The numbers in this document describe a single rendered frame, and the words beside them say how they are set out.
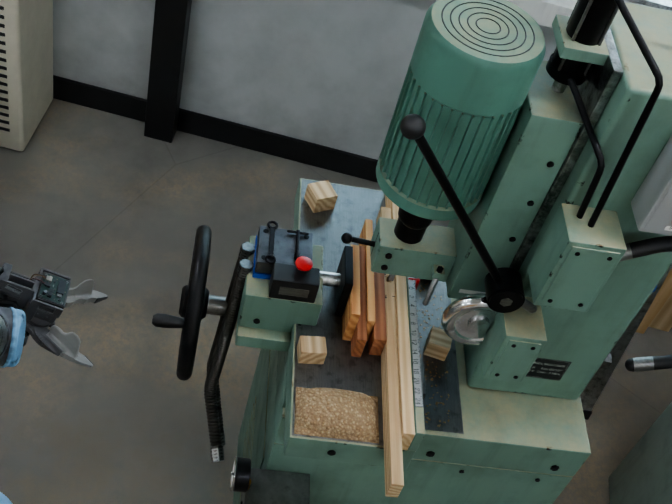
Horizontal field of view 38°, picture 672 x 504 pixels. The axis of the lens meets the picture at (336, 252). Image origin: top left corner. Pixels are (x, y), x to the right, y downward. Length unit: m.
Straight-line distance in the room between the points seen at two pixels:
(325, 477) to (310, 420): 0.33
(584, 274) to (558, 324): 0.24
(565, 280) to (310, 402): 0.45
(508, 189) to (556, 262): 0.14
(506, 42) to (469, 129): 0.13
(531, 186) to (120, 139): 2.02
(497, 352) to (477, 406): 0.24
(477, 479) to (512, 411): 0.16
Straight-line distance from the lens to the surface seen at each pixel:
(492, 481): 1.95
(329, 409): 1.60
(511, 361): 1.65
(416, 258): 1.68
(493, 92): 1.38
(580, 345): 1.80
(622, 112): 1.41
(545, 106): 1.46
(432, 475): 1.91
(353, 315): 1.67
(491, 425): 1.84
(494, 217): 1.57
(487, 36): 1.40
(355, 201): 1.96
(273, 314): 1.71
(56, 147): 3.29
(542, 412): 1.90
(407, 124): 1.32
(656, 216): 1.48
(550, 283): 1.52
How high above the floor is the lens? 2.25
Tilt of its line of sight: 47 degrees down
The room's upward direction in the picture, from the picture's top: 17 degrees clockwise
